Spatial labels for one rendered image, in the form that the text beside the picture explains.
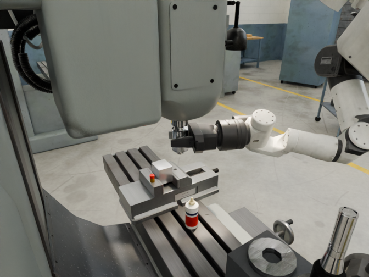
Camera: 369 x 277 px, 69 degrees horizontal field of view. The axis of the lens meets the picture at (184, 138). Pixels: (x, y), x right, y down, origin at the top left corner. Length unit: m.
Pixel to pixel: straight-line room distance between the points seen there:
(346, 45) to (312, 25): 5.82
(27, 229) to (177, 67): 0.41
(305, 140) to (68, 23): 0.63
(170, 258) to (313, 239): 1.70
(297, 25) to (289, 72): 1.00
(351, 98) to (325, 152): 0.19
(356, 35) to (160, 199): 0.72
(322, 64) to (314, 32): 5.66
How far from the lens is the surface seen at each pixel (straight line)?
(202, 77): 0.61
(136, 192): 0.94
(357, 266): 1.43
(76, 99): 0.50
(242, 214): 1.28
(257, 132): 0.76
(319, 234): 2.44
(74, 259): 0.76
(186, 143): 0.73
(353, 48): 0.83
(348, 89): 0.92
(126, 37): 0.51
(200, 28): 0.60
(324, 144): 0.82
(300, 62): 6.76
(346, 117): 0.90
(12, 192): 0.51
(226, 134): 0.74
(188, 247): 0.85
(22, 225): 0.55
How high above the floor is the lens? 1.56
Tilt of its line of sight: 25 degrees down
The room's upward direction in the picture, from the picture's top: straight up
